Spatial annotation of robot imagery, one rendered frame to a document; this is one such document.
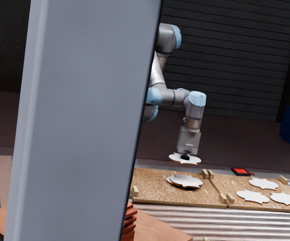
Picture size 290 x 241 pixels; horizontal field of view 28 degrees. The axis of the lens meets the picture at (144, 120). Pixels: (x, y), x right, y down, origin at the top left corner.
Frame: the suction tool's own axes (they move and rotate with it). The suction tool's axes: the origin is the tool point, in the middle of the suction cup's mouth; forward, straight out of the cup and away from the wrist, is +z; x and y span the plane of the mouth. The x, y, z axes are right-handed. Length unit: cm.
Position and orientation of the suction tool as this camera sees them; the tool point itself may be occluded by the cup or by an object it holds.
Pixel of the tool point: (184, 160)
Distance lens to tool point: 261.3
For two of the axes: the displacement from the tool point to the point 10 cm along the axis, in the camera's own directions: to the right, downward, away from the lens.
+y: 9.8, 1.5, 1.1
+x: -0.6, -2.9, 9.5
